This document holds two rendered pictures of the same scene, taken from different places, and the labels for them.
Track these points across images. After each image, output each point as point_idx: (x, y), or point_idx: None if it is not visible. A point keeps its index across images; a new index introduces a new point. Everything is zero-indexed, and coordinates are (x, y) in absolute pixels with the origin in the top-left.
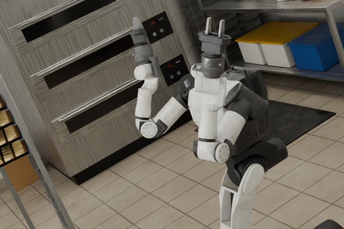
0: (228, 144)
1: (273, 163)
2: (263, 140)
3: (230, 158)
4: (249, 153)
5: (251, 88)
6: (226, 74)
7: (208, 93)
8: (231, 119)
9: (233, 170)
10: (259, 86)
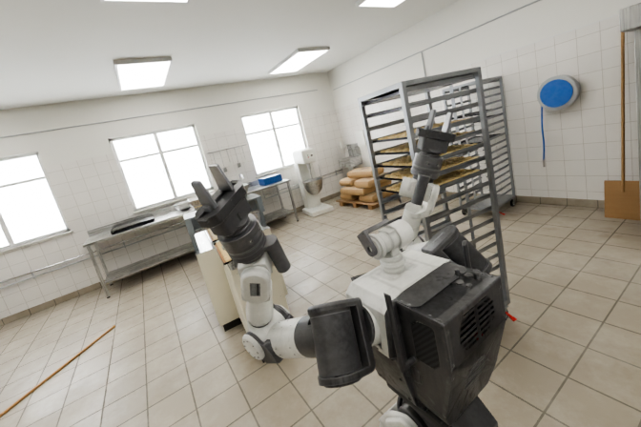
0: (263, 348)
1: None
2: (442, 424)
3: None
4: (409, 402)
5: (392, 333)
6: (447, 274)
7: (367, 273)
8: (287, 329)
9: None
10: (433, 349)
